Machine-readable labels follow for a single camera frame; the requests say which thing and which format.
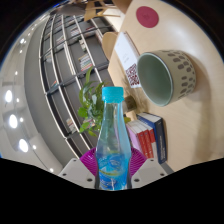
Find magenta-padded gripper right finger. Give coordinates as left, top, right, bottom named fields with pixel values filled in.
left=128, top=147, right=167, bottom=189

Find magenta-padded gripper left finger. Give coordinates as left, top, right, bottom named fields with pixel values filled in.
left=57, top=148, right=99, bottom=190

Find clear bottle with turquoise cap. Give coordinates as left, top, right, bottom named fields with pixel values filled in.
left=95, top=86, right=133, bottom=192

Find red book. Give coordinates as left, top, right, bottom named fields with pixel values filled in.
left=138, top=119, right=157, bottom=160
left=131, top=120, right=150, bottom=158

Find thick blue book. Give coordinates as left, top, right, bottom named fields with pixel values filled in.
left=136, top=112, right=168, bottom=165

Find pink book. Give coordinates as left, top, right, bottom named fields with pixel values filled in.
left=125, top=123, right=143, bottom=155

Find green potted plant, white pot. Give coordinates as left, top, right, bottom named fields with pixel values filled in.
left=77, top=66, right=138, bottom=138

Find round ceiling lights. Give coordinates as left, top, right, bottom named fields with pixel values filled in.
left=3, top=19, right=56, bottom=174

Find cream patterned ceramic cup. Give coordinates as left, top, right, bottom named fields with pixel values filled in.
left=136, top=49, right=198, bottom=108

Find white magazine with patterned cover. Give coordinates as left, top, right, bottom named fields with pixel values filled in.
left=113, top=31, right=143, bottom=89

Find wooden shell chair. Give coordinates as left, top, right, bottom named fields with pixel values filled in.
left=101, top=31, right=119, bottom=62

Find flat round red coaster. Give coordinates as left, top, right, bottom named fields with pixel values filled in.
left=135, top=5, right=160, bottom=29

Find grey wall shelf unit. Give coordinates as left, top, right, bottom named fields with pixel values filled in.
left=39, top=13, right=116, bottom=159

